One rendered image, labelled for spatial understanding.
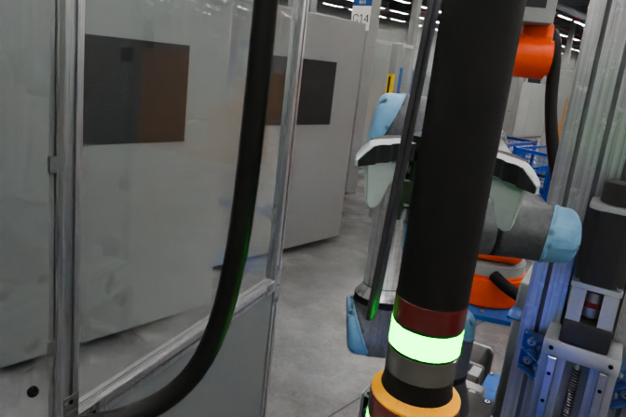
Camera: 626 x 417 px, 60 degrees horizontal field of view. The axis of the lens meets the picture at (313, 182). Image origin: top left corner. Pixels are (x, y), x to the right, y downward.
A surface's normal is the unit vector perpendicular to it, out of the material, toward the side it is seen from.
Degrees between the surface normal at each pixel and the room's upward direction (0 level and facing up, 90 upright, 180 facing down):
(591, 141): 90
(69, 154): 90
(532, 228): 68
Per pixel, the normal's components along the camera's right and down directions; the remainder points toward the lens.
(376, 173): 0.72, 0.29
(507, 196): -0.97, 0.01
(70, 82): 0.90, 0.19
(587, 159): -0.51, 0.14
